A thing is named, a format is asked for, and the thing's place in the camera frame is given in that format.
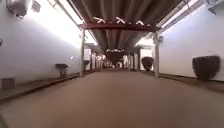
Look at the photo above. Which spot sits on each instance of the small dark planter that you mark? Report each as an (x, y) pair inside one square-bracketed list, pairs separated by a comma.
[(147, 63)]

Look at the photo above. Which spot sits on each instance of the grey paved walkway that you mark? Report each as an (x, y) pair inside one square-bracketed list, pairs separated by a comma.
[(113, 103)]

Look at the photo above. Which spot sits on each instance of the corrugated canopy roof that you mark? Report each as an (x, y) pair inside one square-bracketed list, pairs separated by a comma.
[(123, 13)]

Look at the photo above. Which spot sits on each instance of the white building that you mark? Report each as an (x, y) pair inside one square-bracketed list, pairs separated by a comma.
[(40, 43), (186, 43)]

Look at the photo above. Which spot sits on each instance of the raised kerb strip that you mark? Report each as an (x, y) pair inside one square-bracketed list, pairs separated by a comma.
[(200, 83), (33, 87)]

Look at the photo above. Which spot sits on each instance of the large dark planter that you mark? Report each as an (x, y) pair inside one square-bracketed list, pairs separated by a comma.
[(205, 67)]

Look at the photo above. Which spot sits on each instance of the pale canopy post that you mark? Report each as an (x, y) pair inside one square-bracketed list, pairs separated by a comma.
[(82, 56), (156, 56)]

